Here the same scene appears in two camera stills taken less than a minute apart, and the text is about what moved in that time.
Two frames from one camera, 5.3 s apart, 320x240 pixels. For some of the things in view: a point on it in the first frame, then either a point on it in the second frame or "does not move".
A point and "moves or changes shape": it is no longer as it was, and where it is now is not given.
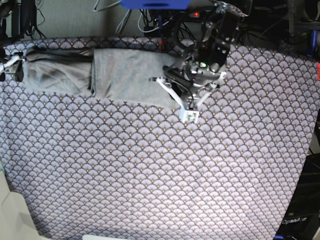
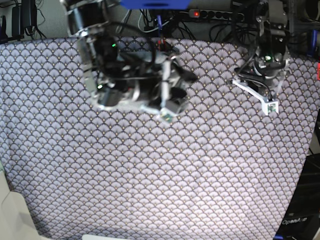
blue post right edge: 314,38 does not move
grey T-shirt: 130,75 moves or changes shape
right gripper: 190,88 → 264,86
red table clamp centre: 163,44 does not move
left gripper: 17,56 → 155,81
